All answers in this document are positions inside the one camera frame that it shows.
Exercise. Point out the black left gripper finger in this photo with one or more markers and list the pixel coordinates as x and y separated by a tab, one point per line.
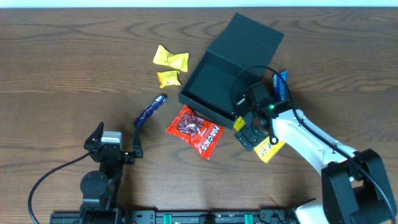
136	143
95	137

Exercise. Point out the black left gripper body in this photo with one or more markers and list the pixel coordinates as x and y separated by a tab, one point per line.
126	154

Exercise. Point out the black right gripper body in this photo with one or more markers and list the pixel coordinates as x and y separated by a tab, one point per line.
251	134

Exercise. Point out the blue wafer bar packet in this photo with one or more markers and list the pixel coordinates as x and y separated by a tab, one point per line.
279	90

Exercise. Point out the yellow seed snack bag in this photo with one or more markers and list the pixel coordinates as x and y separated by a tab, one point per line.
259	141

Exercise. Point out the red Hacks candy bag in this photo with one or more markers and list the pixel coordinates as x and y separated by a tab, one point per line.
201	134

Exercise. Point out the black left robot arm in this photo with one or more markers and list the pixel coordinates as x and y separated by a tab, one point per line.
100	187

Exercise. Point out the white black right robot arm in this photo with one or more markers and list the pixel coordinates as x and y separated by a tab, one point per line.
355	187

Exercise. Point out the dark blue snack bar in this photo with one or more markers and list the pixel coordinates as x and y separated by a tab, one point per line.
149	110

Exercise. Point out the dark green open box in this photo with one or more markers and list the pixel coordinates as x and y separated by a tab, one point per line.
226	64

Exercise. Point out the small yellow candy wrapper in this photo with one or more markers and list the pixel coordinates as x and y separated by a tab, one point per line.
169	78

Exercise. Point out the large yellow candy wrapper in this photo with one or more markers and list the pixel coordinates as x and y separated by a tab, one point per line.
166	58

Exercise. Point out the black aluminium mounting rail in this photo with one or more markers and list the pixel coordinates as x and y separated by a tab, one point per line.
264	216

